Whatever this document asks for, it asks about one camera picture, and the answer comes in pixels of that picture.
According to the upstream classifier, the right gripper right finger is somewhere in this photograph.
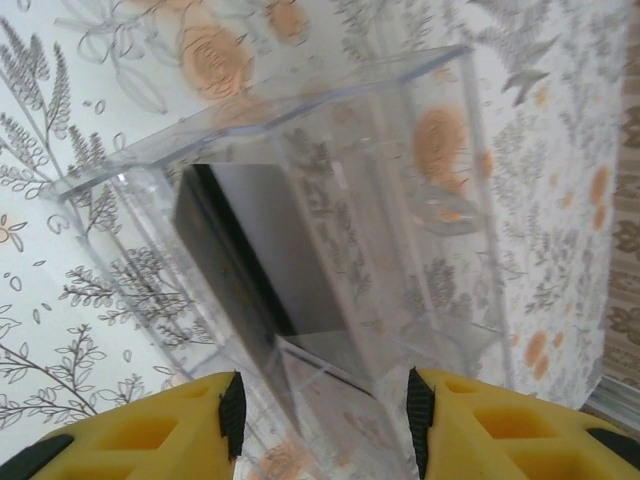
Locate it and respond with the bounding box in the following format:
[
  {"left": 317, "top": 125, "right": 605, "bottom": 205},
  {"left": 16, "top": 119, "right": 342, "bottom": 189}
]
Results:
[{"left": 407, "top": 367, "right": 640, "bottom": 480}]

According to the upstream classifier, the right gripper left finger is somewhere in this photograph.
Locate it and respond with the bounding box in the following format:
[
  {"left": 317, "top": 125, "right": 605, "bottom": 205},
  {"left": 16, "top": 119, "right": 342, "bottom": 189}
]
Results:
[{"left": 0, "top": 369, "right": 246, "bottom": 480}]

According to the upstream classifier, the aluminium right table edge rail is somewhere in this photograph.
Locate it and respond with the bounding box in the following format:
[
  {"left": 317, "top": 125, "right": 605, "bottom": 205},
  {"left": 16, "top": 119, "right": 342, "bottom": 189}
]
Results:
[{"left": 587, "top": 373, "right": 640, "bottom": 419}]

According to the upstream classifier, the clear acrylic box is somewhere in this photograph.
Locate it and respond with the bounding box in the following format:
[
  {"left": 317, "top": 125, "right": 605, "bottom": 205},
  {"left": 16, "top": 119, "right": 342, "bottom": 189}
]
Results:
[{"left": 49, "top": 43, "right": 516, "bottom": 480}]

